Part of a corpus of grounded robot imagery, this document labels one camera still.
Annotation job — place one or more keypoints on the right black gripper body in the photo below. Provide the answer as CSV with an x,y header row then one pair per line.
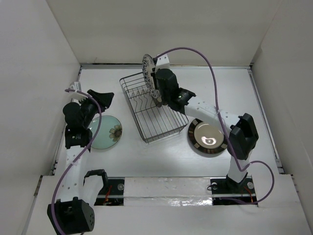
x,y
153,74

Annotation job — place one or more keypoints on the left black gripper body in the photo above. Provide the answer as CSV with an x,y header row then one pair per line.
x,y
90,107

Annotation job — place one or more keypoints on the blue floral plate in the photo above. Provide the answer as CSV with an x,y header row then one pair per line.
x,y
147,69

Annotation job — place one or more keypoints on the brown rim cream plate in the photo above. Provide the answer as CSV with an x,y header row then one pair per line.
x,y
158,101

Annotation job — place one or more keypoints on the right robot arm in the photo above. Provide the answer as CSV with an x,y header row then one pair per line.
x,y
240,131

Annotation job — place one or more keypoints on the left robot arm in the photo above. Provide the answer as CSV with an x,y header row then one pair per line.
x,y
71,210

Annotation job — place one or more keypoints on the green flower plate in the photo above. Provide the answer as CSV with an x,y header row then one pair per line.
x,y
109,133

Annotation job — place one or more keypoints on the dark striped rim plate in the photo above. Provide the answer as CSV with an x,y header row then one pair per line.
x,y
206,138

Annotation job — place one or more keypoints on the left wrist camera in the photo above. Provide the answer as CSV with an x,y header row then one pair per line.
x,y
75,89

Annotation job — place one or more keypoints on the wire dish rack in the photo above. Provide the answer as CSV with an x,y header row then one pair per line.
x,y
152,122

